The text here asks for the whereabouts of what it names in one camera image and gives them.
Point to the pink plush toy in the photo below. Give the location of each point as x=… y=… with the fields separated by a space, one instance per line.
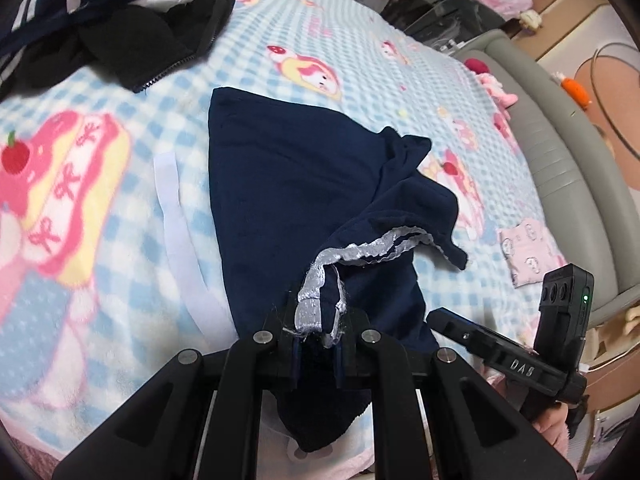
x=497 y=90

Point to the red plush toy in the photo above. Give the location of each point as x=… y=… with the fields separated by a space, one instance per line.
x=477 y=66

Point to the navy pants with silver stripe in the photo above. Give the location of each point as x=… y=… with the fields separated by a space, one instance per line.
x=290 y=185

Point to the person's right hand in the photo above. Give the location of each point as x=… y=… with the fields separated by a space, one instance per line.
x=550 y=427

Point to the small pink printed cloth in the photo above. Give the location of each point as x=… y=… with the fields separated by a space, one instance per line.
x=530 y=252

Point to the black fleece zip jacket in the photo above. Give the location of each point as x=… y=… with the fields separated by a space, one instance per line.
x=140 y=35

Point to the printed checkered blanket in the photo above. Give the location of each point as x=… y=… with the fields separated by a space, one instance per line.
x=350 y=50

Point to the small cream toy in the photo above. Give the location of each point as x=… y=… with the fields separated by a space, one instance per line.
x=530 y=21

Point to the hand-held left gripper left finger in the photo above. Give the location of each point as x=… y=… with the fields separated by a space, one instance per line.
x=295 y=360

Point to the grey padded bed frame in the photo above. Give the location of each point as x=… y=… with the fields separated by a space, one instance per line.
x=560 y=160

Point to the black storage boxes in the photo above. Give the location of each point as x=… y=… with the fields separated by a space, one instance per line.
x=440 y=5

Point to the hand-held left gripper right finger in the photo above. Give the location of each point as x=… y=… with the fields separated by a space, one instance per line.
x=339 y=365

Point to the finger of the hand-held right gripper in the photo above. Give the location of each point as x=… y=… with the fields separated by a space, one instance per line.
x=457 y=327

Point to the orange carrot toy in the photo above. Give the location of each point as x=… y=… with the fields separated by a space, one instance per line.
x=575 y=89

